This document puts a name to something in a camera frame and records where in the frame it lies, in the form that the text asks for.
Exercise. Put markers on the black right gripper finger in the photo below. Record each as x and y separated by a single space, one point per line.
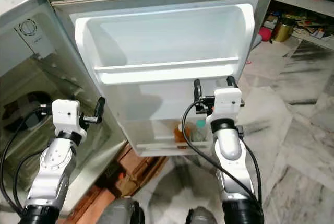
197 90
231 82

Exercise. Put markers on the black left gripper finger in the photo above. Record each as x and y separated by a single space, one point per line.
99 108

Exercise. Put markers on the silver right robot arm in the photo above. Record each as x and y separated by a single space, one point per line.
229 151

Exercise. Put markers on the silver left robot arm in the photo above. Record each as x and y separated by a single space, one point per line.
55 177

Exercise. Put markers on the fridge door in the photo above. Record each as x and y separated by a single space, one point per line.
135 104

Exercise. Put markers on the grey fridge cabinet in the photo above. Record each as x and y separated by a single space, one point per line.
21 51

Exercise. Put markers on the clear bottle green cap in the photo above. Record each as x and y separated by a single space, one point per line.
198 130

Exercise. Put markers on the white door shelf bin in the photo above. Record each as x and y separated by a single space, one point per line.
167 72

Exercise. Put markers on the orange bottle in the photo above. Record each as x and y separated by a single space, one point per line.
180 132

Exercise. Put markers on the red brick stack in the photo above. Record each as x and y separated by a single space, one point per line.
109 182

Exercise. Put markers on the dark round pan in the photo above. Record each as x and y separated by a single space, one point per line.
21 114

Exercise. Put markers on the brass pot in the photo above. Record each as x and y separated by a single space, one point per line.
283 30

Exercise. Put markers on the grey left robot leg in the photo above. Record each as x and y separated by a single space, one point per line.
120 211

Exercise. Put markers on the grey robot leg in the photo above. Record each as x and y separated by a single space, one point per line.
203 216
120 211

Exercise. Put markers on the low white shelf with books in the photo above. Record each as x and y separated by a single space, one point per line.
308 20

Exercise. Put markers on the white thermostat dial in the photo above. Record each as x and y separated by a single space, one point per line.
27 27

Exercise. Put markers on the grey right robot leg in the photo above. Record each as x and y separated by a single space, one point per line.
203 216

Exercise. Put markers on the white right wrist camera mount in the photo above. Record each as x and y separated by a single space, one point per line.
227 101

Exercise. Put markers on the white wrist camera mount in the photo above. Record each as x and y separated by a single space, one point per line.
68 113
227 101

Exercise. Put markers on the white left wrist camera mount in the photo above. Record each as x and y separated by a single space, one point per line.
68 113

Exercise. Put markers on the white door bottle rail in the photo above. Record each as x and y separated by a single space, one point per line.
156 148

